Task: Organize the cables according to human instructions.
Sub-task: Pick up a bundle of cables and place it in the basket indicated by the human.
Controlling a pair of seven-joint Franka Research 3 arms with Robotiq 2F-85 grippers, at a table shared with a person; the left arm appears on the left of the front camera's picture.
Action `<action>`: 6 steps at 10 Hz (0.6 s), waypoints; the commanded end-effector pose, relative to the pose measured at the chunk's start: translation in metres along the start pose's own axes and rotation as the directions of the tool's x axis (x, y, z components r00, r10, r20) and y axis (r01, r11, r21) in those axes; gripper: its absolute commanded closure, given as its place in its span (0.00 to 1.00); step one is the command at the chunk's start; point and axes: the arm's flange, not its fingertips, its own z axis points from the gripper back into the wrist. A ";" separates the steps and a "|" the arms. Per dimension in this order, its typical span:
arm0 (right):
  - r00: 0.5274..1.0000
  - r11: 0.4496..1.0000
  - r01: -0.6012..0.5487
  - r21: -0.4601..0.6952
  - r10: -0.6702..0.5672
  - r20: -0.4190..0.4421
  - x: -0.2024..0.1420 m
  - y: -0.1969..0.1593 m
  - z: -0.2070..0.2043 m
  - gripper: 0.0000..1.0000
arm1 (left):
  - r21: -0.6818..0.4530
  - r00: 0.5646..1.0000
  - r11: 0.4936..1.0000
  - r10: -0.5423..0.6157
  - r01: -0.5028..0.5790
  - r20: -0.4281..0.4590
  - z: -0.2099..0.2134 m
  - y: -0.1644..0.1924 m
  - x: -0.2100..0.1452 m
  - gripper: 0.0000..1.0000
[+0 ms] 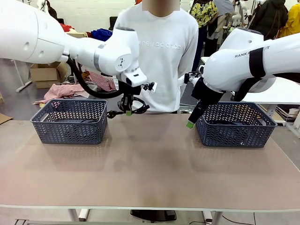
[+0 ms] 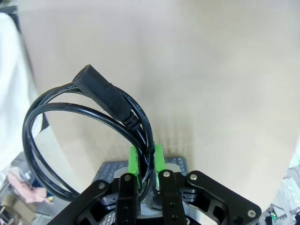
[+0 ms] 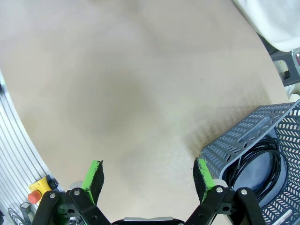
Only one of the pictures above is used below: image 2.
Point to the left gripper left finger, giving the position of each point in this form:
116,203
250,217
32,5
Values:
126,204

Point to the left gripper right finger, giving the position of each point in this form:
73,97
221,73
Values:
201,199

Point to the open cardboard box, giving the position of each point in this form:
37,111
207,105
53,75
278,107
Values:
16,208

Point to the person in white sweater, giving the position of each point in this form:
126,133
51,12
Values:
11,82

